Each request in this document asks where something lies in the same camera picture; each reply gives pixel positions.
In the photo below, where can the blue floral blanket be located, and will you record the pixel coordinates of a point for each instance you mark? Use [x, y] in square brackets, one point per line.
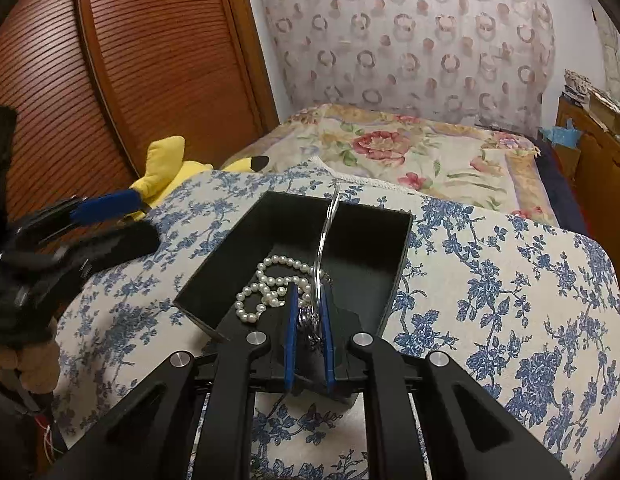
[490, 285]

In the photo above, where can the blue tissue paper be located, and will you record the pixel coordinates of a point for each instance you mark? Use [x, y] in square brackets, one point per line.
[562, 135]

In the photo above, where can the wooden cabinet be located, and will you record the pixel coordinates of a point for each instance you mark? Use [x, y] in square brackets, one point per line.
[600, 175]

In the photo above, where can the cardboard box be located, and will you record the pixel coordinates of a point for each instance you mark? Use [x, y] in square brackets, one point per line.
[610, 107]

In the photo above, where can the red flower bedspread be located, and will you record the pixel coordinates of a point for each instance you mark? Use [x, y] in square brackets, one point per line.
[390, 160]

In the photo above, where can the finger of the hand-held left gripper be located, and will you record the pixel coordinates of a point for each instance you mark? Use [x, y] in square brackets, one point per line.
[107, 205]
[124, 242]

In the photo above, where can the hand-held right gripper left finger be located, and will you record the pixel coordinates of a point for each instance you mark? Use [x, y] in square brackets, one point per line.
[291, 340]

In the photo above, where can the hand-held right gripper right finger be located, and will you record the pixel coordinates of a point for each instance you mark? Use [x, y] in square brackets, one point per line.
[328, 355]

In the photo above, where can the navy bed sheet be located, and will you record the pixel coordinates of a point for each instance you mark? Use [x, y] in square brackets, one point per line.
[560, 185]

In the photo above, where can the black jewelry box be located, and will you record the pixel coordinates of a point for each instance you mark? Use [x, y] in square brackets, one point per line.
[360, 255]

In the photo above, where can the wooden slatted wardrobe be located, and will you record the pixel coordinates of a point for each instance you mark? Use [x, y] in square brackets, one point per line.
[139, 60]

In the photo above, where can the folded patterned cloth stack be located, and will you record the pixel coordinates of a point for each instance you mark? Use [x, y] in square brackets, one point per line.
[577, 85]

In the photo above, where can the yellow plush toy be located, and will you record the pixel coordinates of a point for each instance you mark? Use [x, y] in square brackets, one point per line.
[164, 160]

